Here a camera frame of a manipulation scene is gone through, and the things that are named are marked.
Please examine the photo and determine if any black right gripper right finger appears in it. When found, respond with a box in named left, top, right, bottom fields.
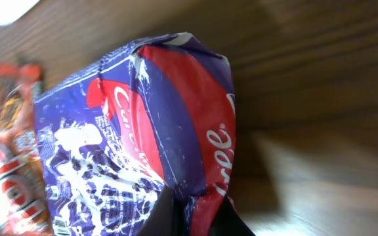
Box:
left=209, top=195, right=255, bottom=236

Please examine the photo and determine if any orange brown snack bar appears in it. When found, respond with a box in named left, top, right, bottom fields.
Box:
left=0, top=63, right=53, bottom=235

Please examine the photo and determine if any purple red snack pack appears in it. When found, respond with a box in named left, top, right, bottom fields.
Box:
left=34, top=32, right=236, bottom=235

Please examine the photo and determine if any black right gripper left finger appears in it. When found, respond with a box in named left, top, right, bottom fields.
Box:
left=137, top=187, right=184, bottom=236

